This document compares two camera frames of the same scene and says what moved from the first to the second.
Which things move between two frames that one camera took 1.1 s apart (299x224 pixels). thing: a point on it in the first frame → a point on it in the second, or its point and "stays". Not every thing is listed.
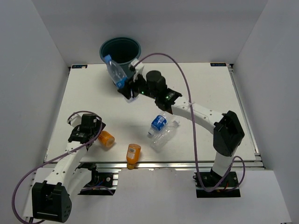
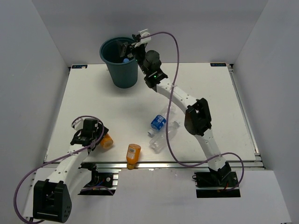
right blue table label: x=218 y=64 stays
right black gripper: x=131 y=84 → x=135 y=47
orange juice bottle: x=106 y=139 stays
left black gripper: x=99 y=126 → x=101 y=131
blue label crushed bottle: x=159 y=122 stays
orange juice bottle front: x=132 y=155 stays
